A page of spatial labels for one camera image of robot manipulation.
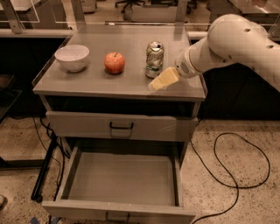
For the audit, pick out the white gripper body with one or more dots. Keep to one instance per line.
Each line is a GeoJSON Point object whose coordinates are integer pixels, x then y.
{"type": "Point", "coordinates": [183, 66]}

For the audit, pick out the open middle grey drawer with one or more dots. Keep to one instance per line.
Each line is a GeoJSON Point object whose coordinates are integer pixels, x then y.
{"type": "Point", "coordinates": [139, 186]}

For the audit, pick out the closed upper grey drawer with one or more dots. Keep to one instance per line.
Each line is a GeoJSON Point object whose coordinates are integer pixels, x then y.
{"type": "Point", "coordinates": [136, 127]}

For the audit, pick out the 7up can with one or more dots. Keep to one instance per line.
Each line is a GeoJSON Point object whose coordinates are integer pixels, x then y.
{"type": "Point", "coordinates": [154, 59]}

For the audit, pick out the grey drawer cabinet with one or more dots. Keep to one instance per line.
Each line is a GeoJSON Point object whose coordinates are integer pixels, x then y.
{"type": "Point", "coordinates": [94, 90]}

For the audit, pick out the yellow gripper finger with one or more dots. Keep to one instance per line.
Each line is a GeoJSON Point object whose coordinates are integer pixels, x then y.
{"type": "Point", "coordinates": [168, 77]}

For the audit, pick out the black office chair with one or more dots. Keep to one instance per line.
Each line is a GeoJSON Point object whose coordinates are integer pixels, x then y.
{"type": "Point", "coordinates": [129, 3]}

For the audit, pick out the white ceramic bowl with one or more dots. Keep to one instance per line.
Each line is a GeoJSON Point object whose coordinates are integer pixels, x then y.
{"type": "Point", "coordinates": [73, 58]}

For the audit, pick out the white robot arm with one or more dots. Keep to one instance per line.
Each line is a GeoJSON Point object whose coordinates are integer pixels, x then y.
{"type": "Point", "coordinates": [230, 39]}

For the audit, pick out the red apple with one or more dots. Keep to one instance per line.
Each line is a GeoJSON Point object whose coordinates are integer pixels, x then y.
{"type": "Point", "coordinates": [114, 63]}

